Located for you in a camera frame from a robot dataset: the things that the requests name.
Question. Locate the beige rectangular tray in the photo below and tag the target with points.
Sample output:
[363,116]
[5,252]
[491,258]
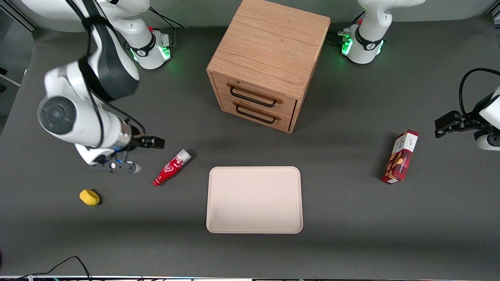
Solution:
[254,200]

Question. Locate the yellow sponge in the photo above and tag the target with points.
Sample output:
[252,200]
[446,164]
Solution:
[89,197]

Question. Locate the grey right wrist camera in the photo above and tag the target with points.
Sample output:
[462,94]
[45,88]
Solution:
[121,167]

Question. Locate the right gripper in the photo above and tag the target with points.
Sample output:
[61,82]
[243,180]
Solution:
[137,143]

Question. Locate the wooden drawer cabinet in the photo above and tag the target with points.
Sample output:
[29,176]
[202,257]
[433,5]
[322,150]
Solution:
[273,43]

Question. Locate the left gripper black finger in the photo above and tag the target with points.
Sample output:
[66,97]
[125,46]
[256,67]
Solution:
[449,123]

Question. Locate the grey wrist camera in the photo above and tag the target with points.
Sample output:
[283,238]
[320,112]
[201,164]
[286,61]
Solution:
[121,167]
[488,142]

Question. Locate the red coke bottle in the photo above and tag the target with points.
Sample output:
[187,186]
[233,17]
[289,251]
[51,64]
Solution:
[170,168]

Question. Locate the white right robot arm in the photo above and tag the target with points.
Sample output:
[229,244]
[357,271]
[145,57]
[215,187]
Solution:
[78,97]

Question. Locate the red plaid cookie box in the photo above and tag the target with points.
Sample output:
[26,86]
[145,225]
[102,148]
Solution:
[400,158]

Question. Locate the wooden drawer front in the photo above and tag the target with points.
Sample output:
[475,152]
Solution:
[289,106]
[228,105]

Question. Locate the aluminium frame rail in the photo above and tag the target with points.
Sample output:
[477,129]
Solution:
[19,15]

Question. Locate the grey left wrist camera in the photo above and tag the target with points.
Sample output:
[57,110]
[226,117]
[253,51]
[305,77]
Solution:
[488,142]

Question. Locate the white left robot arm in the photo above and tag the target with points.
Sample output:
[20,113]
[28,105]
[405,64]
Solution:
[365,43]

